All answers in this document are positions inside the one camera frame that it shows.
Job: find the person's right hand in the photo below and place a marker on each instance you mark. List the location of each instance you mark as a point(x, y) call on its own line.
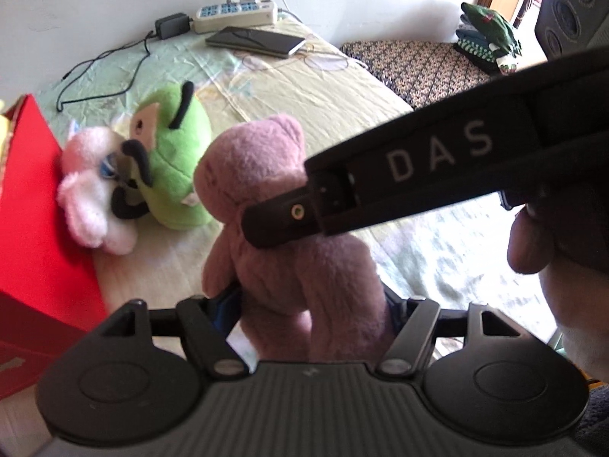
point(528, 245)

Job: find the red cardboard box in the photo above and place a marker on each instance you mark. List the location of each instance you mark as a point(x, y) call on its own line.
point(33, 209)

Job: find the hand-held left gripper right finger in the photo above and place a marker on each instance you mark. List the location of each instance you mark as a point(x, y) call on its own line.
point(393, 308)

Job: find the white plush rabbit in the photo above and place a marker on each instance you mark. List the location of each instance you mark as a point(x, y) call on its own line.
point(90, 190)

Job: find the white power strip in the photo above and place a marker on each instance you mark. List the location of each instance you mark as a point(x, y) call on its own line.
point(238, 13)

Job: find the pink plush bear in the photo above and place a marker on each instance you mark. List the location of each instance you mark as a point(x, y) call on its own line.
point(295, 257)

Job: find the yellow plush tiger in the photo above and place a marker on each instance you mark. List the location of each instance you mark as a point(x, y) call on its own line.
point(2, 128)

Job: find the green plush toy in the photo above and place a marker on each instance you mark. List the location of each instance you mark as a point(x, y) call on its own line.
point(176, 152)

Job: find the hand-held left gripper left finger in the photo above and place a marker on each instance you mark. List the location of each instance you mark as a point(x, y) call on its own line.
point(223, 309)

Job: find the black smartphone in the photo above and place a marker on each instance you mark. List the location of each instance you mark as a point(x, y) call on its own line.
point(257, 42)

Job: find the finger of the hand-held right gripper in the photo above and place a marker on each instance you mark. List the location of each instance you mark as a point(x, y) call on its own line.
point(280, 219)

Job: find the stack of folded clothes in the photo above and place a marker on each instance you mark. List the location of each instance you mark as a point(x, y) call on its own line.
point(490, 38)

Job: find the person's right forearm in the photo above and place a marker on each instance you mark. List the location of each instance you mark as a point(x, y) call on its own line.
point(587, 362)

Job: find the cartoon print bed sheet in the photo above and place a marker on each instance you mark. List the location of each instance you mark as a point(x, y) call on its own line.
point(304, 90)

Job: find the black power adapter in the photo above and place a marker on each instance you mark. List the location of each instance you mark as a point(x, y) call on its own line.
point(172, 26)

